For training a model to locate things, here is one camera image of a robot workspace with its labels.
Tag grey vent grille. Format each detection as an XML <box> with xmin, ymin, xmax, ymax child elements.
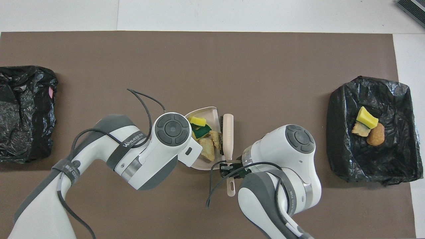
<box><xmin>396</xmin><ymin>0</ymin><xmax>425</xmax><ymax>19</ymax></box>

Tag small yellow green sponge wedge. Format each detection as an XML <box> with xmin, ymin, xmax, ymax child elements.
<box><xmin>356</xmin><ymin>106</ymin><xmax>379</xmax><ymax>129</ymax></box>

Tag beige brush black bristles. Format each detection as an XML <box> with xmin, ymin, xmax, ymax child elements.
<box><xmin>219</xmin><ymin>114</ymin><xmax>236</xmax><ymax>197</ymax></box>

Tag ridged croissant piece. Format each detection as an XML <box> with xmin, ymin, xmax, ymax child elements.
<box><xmin>209</xmin><ymin>130</ymin><xmax>223</xmax><ymax>150</ymax></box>

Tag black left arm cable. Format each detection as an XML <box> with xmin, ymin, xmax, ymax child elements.
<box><xmin>56</xmin><ymin>88</ymin><xmax>166</xmax><ymax>239</ymax></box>

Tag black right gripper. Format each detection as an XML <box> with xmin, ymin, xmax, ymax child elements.
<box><xmin>219</xmin><ymin>159</ymin><xmax>252</xmax><ymax>180</ymax></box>

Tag striped bread slice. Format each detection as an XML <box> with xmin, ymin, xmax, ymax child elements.
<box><xmin>351</xmin><ymin>121</ymin><xmax>371</xmax><ymax>137</ymax></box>

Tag green topped sponge piece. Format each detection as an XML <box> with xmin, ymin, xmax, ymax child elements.
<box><xmin>191</xmin><ymin>124</ymin><xmax>212</xmax><ymax>140</ymax></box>

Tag beige plastic dustpan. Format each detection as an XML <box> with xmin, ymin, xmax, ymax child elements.
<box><xmin>184</xmin><ymin>106</ymin><xmax>237</xmax><ymax>171</ymax></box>

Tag black bag lined bin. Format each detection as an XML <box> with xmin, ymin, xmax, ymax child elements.
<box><xmin>326</xmin><ymin>76</ymin><xmax>424</xmax><ymax>186</ymax></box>

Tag tan bread chunk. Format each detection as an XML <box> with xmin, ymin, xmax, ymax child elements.
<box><xmin>198</xmin><ymin>137</ymin><xmax>215</xmax><ymax>162</ymax></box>

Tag brown table mat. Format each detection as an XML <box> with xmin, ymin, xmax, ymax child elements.
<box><xmin>0</xmin><ymin>31</ymin><xmax>416</xmax><ymax>239</ymax></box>

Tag black bag bin pink tag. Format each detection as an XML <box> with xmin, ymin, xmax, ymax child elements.
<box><xmin>0</xmin><ymin>65</ymin><xmax>58</xmax><ymax>164</ymax></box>

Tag brown bread roll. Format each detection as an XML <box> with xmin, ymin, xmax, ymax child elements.
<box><xmin>366</xmin><ymin>122</ymin><xmax>385</xmax><ymax>146</ymax></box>

